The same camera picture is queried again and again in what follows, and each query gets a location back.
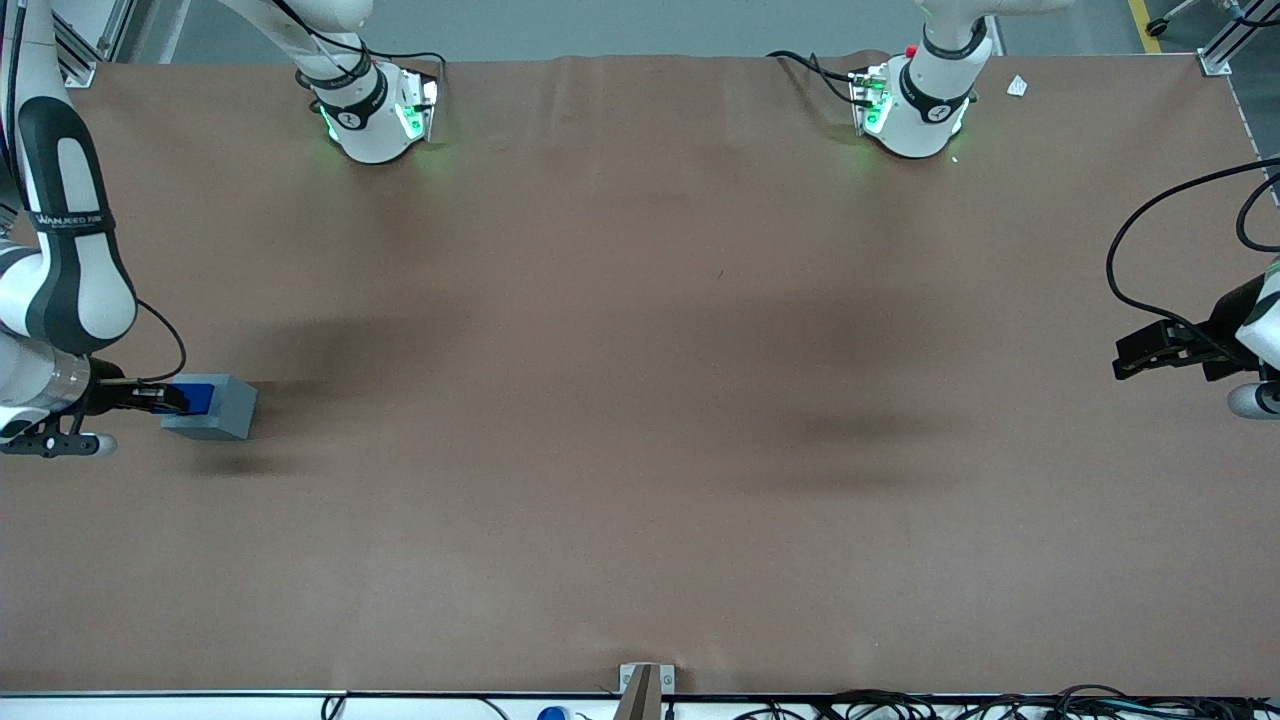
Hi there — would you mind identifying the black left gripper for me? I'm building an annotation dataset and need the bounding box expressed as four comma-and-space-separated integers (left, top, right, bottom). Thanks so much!
1112, 275, 1269, 383

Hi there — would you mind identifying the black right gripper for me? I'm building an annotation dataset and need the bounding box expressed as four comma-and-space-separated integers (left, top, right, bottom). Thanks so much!
88, 362, 192, 417

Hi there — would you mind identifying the gray cube base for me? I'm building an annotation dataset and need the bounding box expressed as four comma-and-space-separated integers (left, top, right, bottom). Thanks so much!
160, 374, 259, 442

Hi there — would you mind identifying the black caster wheel stand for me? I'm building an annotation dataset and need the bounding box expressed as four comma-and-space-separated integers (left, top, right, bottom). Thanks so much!
1145, 0, 1203, 39

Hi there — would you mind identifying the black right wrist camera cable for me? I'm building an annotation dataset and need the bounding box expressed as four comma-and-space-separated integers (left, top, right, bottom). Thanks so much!
3, 0, 189, 386

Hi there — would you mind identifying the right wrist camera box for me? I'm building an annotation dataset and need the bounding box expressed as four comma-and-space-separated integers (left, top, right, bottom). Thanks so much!
0, 415, 119, 460

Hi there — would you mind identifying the long black looped cable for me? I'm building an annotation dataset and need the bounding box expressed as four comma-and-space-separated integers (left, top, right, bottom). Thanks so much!
1105, 158, 1280, 347

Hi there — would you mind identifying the short black curved cable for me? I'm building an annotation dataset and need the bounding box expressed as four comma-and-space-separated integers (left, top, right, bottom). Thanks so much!
1235, 172, 1280, 254

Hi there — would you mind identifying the aluminium frame profile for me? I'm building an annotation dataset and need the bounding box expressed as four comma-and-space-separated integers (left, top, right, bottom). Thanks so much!
48, 0, 138, 89
1198, 0, 1280, 78

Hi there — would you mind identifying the black right arm base cable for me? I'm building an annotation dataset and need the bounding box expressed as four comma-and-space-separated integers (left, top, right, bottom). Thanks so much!
270, 0, 448, 111

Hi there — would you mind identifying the black arm base cable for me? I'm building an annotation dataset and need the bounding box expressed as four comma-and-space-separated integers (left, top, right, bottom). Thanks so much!
767, 49, 863, 107
270, 0, 448, 111

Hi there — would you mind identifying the black tangled cable bundle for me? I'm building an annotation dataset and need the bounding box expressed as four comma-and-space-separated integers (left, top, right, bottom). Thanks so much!
735, 684, 1280, 720

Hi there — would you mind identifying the black left arm base cable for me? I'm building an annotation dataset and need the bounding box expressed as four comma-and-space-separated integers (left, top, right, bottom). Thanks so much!
767, 49, 863, 107

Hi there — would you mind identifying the metal bracket with brown post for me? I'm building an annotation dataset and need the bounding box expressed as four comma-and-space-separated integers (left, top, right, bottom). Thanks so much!
614, 662, 676, 720

